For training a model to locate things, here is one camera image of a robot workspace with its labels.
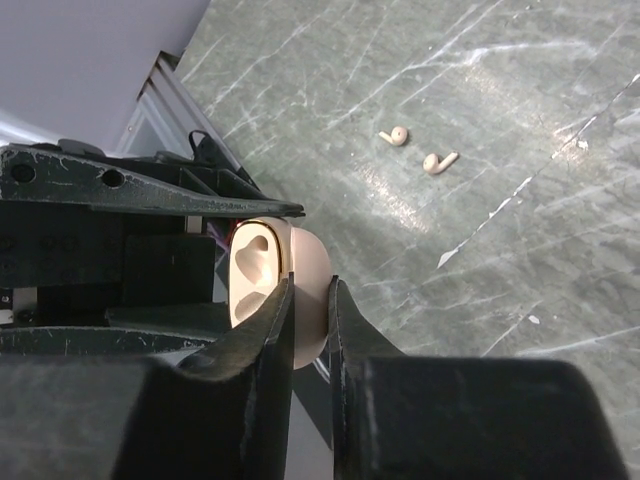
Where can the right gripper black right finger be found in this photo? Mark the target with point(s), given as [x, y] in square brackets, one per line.
[397, 416]

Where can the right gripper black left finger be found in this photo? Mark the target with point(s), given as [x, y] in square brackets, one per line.
[217, 412]

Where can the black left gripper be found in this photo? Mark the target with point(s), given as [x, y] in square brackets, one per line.
[143, 284]

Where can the beige earbud with blue tip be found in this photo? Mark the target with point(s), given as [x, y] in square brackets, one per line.
[398, 136]

